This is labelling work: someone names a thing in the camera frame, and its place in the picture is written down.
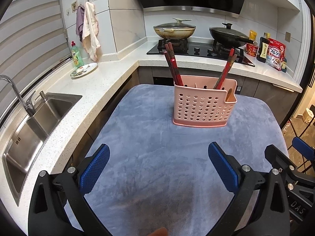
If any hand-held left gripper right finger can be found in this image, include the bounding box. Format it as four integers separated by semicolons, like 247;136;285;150
208;141;292;236

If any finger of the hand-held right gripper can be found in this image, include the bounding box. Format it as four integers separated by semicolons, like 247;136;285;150
292;137;315;161
264;145;297;171

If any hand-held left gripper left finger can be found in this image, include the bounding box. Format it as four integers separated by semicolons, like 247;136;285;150
28;143;111;236

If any pink perforated utensil holder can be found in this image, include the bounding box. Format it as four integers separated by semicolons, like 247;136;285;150
172;75;238;128

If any red patterned chopstick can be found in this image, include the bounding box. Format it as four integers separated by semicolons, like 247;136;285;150
218;54;238;90
213;48;236;90
163;51;180;86
165;42;184;86

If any person's left hand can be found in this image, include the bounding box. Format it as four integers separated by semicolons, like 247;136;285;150
145;227;169;236

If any cardboard box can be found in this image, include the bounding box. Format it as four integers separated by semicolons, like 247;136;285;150
302;109;315;123

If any blue-grey fleece cloth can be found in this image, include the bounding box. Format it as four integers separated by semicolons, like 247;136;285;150
63;84;290;236

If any glass sliding door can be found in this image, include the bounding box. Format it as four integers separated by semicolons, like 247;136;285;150
281;12;315;177

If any stainless steel sink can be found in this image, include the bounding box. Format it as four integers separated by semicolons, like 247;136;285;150
2;92;83;207

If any sink soap dispenser pump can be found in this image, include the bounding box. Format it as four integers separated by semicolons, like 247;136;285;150
33;90;47;105

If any red cereal bag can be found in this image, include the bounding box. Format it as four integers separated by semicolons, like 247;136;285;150
265;39;287;71

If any patterned ceramic plate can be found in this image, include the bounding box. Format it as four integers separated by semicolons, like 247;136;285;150
70;62;98;78

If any chrome sink faucet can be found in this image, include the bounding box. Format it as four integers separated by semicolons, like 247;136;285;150
0;76;36;117

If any dark soy sauce bottle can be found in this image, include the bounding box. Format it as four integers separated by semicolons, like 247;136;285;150
256;32;271;63

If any red instant noodle cup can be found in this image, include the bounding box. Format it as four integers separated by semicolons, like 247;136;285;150
246;42;259;58

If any green dish soap bottle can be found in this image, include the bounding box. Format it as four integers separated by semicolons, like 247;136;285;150
70;41;85;69

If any black wok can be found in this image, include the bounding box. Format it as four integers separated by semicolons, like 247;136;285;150
209;29;258;48

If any black glass gas stove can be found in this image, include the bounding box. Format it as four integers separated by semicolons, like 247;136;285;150
146;39;256;67

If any glass lid with black knob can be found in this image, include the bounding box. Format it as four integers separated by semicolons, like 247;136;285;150
209;23;249;39

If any white hanging towel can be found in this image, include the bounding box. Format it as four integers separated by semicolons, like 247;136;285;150
81;1;101;62

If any striped window blind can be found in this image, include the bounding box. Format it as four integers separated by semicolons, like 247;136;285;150
0;0;72;119

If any purple hanging cloth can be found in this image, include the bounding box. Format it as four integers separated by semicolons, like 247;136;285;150
75;6;85;42

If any glass lid with cream handle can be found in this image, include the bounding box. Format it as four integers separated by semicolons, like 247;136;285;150
153;18;197;31

